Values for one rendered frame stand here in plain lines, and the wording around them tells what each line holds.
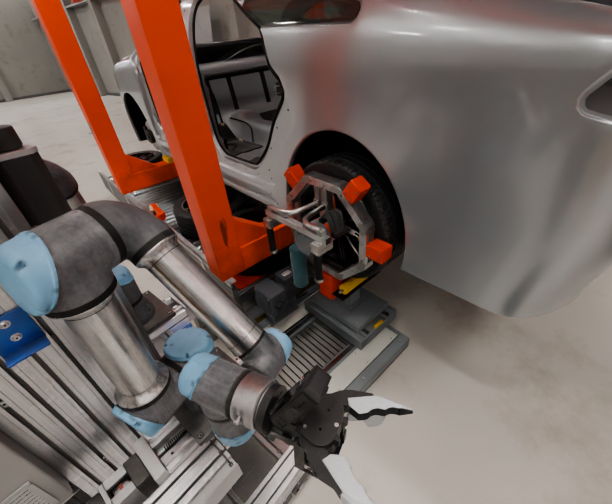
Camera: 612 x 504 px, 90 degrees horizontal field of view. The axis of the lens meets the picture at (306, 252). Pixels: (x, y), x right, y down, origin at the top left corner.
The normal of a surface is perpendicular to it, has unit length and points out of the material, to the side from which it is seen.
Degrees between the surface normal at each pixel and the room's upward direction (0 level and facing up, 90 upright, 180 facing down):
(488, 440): 0
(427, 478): 0
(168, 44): 90
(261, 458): 0
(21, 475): 90
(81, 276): 92
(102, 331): 90
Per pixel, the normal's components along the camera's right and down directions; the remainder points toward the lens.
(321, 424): -0.02, -0.88
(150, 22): 0.68, 0.38
